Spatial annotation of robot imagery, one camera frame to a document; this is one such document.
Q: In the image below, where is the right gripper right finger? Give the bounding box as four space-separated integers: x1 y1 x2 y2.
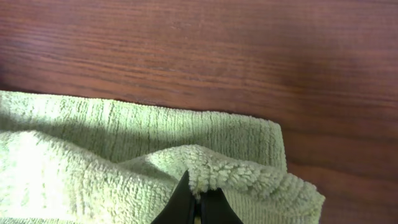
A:
200 188 243 224

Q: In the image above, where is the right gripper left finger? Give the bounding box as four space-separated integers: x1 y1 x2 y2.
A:
151 170 196 224

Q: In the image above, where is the light green cloth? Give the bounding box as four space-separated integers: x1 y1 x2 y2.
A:
1 91 325 223

